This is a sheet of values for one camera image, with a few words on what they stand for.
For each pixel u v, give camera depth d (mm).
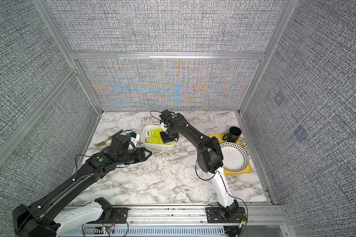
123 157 594
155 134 1025
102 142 1003
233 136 955
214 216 730
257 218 731
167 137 817
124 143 567
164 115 765
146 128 1029
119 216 741
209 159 560
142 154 671
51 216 408
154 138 994
